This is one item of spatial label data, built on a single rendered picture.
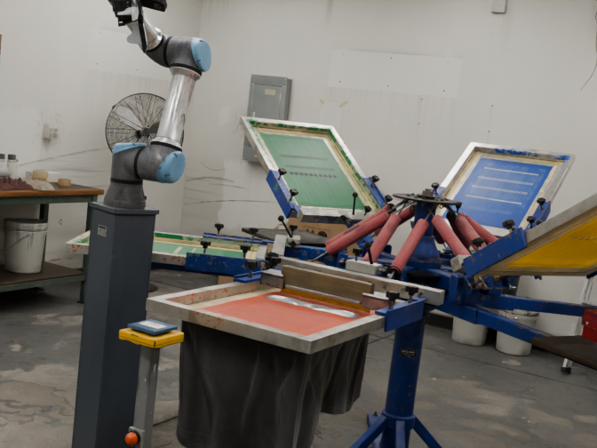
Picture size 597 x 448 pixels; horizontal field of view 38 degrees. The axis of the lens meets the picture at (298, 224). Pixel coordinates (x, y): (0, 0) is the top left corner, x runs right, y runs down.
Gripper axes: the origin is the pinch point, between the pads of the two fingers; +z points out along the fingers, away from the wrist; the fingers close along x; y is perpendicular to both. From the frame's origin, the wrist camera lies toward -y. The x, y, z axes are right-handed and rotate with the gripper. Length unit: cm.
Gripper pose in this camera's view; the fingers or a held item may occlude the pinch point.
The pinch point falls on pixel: (141, 37)
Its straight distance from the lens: 269.9
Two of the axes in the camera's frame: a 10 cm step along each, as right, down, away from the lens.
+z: 1.6, 8.8, -4.5
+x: -0.6, -4.5, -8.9
